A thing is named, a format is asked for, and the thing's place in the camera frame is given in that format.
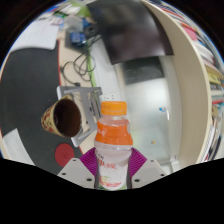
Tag black tangled cables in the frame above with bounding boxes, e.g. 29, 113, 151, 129
59, 33, 102, 88

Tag large black desk mat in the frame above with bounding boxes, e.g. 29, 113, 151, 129
0, 48, 86, 176

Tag black computer monitor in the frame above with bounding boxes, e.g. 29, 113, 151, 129
87, 0, 174, 65

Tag flat round red coaster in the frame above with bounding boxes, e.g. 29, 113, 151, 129
54, 143, 76, 168

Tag blue electronic device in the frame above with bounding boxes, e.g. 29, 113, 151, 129
69, 31, 88, 47

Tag floral paper cup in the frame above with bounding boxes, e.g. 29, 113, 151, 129
40, 94, 83, 139

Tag wall shelf with books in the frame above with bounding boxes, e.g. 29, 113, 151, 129
141, 0, 224, 164

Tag orange-capped drink bottle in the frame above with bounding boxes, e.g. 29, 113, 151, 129
93, 100, 134, 191

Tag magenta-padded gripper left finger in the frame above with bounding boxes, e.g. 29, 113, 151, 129
57, 147, 100, 190

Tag grey metal laptop stand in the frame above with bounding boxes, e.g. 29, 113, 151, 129
56, 85, 104, 148

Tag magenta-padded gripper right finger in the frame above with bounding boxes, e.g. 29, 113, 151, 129
129, 147, 168, 190

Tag white wall socket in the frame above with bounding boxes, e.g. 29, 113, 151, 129
100, 93, 116, 103

